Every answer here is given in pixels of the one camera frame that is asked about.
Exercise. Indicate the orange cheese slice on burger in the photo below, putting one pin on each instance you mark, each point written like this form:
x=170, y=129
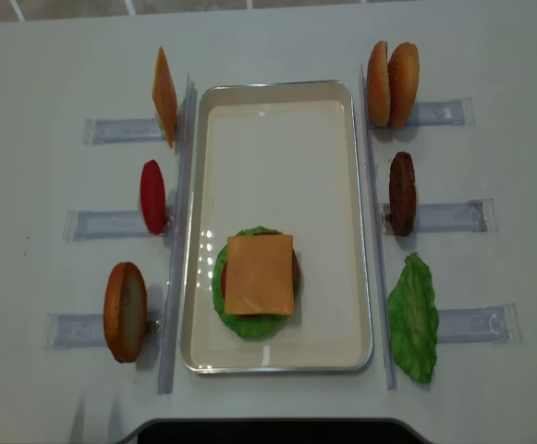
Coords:
x=259, y=276

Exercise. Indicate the red tomato slice on burger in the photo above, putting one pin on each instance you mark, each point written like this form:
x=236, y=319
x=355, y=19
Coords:
x=223, y=280

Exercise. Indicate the green lettuce leaf on burger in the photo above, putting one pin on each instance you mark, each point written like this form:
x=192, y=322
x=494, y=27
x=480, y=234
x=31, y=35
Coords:
x=248, y=326

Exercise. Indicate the upright red tomato slice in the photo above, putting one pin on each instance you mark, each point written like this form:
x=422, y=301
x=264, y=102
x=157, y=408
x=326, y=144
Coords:
x=152, y=197

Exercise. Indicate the upright brown meat patty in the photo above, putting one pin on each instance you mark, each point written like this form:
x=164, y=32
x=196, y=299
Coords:
x=402, y=194

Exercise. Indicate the upright orange cheese slice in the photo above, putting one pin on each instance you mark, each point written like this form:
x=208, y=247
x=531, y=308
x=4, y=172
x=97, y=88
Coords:
x=164, y=97

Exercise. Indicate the upright green lettuce leaf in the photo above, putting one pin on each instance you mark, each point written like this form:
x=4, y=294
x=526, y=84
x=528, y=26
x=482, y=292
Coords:
x=413, y=321

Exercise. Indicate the clear holder for tomato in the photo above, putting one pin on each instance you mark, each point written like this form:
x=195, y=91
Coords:
x=100, y=225

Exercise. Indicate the clear holder for cheese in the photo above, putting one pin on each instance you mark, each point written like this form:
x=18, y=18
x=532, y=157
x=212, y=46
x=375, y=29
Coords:
x=104, y=131

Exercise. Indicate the clear holder for lettuce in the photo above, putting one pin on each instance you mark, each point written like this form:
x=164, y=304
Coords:
x=492, y=324

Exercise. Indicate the white rectangular metal tray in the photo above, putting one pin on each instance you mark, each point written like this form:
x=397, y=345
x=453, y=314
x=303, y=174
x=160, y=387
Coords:
x=284, y=157

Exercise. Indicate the upright sesame bun half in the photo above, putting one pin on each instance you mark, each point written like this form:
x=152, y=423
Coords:
x=404, y=72

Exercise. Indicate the clear holder for patty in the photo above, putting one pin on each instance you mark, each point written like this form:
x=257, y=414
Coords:
x=471, y=216

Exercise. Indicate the clear holder for buns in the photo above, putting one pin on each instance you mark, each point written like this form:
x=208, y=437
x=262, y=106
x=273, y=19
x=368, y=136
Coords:
x=452, y=112

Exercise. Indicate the black base at bottom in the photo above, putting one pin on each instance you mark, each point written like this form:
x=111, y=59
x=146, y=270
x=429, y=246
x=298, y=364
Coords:
x=277, y=431

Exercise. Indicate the clear holder for left bun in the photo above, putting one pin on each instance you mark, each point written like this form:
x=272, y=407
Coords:
x=70, y=331

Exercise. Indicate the clear long rail left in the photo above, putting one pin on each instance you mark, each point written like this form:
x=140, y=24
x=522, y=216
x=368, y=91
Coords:
x=179, y=235

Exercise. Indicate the clear long rail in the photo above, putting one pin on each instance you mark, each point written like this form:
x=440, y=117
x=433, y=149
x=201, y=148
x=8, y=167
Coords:
x=179, y=235
x=378, y=247

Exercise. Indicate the clear long rail right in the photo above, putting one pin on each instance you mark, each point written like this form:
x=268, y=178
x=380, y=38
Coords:
x=378, y=247

